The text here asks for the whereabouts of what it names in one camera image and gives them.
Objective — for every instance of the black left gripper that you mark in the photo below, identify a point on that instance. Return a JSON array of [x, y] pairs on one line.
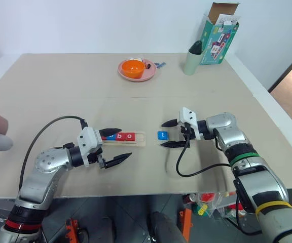
[[99, 158]]

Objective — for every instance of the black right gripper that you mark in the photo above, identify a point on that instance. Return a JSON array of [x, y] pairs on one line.
[[186, 131]]

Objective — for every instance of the blue numbered block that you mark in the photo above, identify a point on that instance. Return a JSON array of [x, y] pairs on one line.
[[112, 137]]

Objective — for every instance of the blue letter tile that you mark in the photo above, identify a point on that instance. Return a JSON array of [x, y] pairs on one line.
[[163, 135]]

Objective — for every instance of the red letter b tile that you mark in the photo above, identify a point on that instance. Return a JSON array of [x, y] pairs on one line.
[[120, 136]]

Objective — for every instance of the red letter o tile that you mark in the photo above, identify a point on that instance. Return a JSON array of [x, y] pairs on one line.
[[129, 136]]

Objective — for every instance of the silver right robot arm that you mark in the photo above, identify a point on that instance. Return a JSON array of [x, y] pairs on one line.
[[237, 141]]

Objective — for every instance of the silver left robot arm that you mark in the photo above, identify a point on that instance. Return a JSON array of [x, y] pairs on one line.
[[44, 162]]

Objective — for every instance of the wooden letter tray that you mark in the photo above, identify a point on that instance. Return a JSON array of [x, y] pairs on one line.
[[139, 142]]

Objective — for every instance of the pink plate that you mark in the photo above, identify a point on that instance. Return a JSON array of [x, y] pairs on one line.
[[149, 74]]

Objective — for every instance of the small blue item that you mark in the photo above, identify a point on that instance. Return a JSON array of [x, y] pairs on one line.
[[160, 64]]

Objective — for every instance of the small black red item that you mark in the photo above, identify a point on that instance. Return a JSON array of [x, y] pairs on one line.
[[148, 66]]

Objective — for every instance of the pale green cup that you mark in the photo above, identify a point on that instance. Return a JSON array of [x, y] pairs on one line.
[[191, 64]]

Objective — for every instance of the orange bowl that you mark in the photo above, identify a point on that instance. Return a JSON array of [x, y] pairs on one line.
[[132, 69]]

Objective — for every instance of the clear plastic bag of toys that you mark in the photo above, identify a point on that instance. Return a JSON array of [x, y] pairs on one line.
[[212, 202]]

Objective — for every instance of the dark green object in cup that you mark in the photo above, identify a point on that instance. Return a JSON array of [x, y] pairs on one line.
[[196, 47]]

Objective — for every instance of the orange black clamp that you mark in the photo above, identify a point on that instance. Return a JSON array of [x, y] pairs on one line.
[[71, 230], [186, 224]]

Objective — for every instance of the dark rounded shape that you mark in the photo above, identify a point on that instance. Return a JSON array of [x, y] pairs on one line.
[[166, 227]]

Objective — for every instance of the green cardboard toy box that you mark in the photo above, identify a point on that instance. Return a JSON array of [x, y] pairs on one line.
[[217, 48]]

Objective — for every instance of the white paper sheets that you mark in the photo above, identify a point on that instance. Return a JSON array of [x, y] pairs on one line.
[[228, 19]]

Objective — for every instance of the brown wooden door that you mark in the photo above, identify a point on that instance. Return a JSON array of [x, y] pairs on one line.
[[290, 76]]

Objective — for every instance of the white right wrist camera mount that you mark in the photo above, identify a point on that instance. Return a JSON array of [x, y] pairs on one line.
[[188, 117]]

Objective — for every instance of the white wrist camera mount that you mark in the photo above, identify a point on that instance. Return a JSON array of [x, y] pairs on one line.
[[87, 141], [188, 117]]

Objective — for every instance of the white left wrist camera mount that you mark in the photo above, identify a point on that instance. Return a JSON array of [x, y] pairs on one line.
[[87, 141]]

